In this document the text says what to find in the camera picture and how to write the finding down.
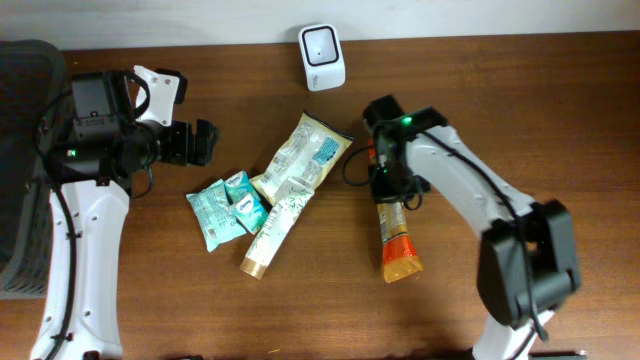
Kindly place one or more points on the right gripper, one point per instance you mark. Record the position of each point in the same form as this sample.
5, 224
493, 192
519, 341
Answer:
382, 188

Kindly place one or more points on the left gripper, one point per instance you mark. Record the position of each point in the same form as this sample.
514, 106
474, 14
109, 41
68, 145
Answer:
181, 143

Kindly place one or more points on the orange pasta bag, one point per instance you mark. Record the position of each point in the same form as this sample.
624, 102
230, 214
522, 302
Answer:
399, 257

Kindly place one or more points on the cream snack bag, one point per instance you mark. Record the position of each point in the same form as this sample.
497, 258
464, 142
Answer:
304, 160

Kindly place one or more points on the light teal wipes packet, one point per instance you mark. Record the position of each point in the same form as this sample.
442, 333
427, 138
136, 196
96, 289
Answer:
215, 216

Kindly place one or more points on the teal tissue pack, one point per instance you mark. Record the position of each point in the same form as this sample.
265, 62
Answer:
238, 186
250, 213

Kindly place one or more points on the white Pantene tube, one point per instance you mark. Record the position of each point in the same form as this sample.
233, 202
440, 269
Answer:
290, 200

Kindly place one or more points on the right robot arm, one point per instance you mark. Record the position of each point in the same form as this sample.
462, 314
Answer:
528, 264

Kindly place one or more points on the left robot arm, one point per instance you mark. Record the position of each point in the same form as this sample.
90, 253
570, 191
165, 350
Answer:
91, 140

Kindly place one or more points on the grey plastic mesh basket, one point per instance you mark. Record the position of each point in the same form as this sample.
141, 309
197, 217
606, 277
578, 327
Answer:
32, 74

